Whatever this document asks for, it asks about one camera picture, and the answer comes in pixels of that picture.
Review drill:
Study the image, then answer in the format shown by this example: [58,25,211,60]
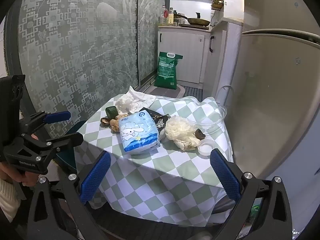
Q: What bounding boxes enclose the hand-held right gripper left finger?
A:
[26,151,112,240]

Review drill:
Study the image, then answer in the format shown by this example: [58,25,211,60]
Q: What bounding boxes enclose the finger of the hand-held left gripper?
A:
[21,131,84,156]
[21,111,71,137]

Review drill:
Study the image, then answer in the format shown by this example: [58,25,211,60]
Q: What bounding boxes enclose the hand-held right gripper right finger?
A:
[209,148,293,240]

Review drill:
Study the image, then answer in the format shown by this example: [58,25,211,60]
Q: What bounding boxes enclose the dark teal bin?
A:
[55,120,87,171]

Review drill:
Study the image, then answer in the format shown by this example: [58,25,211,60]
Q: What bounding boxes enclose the white tissue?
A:
[115,86,156,115]

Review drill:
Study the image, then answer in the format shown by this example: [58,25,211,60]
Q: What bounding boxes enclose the black snack packet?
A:
[139,107,172,136]

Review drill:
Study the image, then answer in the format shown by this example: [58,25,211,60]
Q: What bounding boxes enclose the person's left forearm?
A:
[0,179,22,223]

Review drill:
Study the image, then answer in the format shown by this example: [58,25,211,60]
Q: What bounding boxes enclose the person's left hand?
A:
[0,160,39,183]

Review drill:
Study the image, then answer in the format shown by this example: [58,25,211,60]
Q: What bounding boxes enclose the white round lid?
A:
[197,140,216,156]

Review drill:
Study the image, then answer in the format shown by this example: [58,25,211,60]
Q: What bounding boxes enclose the brown food scraps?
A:
[100,114,129,132]

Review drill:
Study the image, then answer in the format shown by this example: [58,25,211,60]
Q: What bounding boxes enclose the dark green block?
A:
[105,106,118,118]

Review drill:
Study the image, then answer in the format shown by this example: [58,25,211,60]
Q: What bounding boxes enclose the clear plastic bowl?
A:
[186,105,227,131]

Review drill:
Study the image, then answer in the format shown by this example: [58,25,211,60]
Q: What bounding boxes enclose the green checkered tablecloth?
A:
[74,94,234,224]

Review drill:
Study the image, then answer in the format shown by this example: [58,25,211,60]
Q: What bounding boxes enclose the blue cartoon tissue pack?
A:
[119,112,161,154]

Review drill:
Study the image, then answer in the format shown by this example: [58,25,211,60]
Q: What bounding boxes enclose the crumpled white plastic bag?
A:
[165,116,200,151]

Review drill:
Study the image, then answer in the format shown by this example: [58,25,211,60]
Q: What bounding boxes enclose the patterned glass sliding door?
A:
[5,0,167,140]

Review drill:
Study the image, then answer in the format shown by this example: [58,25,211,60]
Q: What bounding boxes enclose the beige refrigerator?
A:
[224,0,320,200]

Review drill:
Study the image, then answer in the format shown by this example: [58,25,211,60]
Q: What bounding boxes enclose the grey oval floor mat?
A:
[149,85,185,99]

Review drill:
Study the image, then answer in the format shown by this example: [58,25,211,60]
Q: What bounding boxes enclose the green rice bag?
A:
[154,51,183,90]

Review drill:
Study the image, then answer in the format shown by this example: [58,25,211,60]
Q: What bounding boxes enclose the white kitchen cabinet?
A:
[157,17,244,100]

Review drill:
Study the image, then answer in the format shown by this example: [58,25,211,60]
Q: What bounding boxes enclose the frying pan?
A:
[174,14,211,27]

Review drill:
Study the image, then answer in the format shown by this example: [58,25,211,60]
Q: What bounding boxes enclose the wall spice rack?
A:
[211,0,225,11]

